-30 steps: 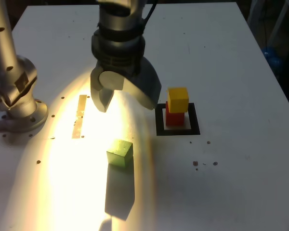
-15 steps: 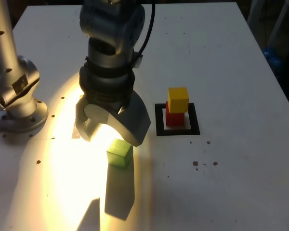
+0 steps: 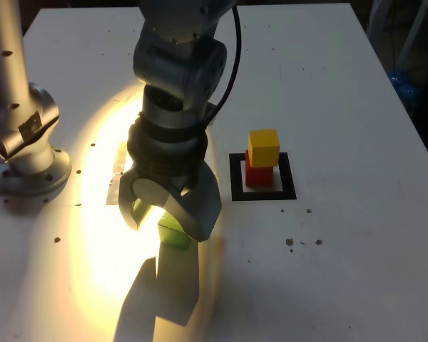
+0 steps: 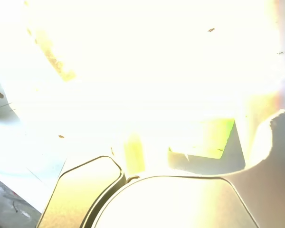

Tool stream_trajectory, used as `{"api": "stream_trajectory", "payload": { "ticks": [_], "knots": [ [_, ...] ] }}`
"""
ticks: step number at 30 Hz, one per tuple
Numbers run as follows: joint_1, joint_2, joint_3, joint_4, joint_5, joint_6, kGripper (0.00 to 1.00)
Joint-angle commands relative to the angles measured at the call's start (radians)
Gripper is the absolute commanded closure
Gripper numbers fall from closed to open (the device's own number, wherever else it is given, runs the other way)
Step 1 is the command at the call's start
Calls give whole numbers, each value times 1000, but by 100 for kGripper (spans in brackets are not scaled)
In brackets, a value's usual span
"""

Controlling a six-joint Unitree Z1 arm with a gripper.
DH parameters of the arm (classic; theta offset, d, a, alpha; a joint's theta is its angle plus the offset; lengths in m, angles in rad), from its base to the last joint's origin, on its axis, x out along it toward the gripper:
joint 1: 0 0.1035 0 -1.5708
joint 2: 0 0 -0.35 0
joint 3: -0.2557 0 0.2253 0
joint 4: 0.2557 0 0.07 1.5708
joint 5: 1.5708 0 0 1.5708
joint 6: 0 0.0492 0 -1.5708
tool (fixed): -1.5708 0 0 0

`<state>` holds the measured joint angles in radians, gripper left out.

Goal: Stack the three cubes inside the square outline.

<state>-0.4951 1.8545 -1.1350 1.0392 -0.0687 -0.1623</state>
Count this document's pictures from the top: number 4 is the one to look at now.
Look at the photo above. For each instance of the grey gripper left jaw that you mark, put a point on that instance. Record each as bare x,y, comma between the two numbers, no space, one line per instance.
85,190

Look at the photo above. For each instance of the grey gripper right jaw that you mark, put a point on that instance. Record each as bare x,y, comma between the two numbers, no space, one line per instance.
192,204

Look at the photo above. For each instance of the green cube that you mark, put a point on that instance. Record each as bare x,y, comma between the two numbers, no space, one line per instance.
204,142

